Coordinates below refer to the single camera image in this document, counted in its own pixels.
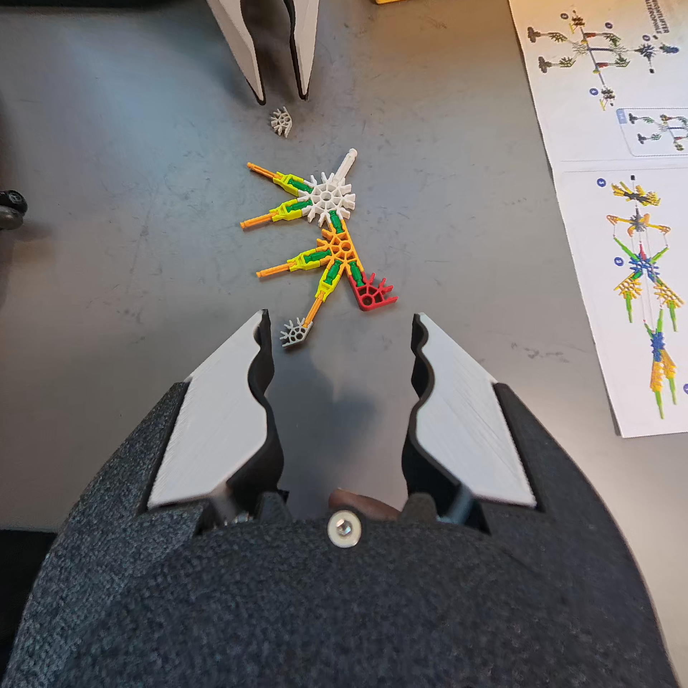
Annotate person's right hand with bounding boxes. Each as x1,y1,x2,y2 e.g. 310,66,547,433
328,488,401,521

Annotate black wired earphones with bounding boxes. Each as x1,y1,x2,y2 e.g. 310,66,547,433
0,188,28,232

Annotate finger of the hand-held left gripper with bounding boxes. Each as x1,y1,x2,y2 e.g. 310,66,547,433
207,0,267,105
285,0,320,102

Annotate colourful construction toy model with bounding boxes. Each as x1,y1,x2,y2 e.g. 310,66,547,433
240,148,398,329

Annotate white folded instruction sheet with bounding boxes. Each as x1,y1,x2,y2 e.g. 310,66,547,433
508,0,688,439

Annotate grey desk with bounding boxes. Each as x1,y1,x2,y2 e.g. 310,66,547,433
0,0,688,688

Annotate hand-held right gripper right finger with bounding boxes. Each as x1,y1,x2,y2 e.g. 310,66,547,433
401,313,538,526

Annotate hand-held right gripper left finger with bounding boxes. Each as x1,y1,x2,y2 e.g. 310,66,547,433
148,310,286,525

